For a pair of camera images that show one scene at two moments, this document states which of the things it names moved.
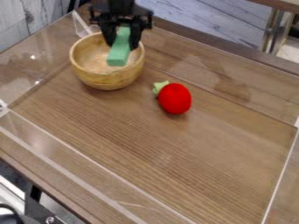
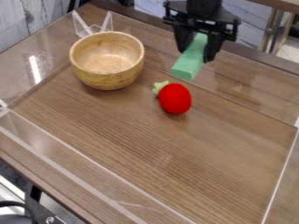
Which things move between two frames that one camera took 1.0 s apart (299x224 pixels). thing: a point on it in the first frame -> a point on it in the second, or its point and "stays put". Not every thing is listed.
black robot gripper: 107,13 -> 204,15
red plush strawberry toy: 174,96 stays put
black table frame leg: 36,211 stays put
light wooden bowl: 89,67 stays put
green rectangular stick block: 120,48 -> 190,62
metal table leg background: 278,31 stays put
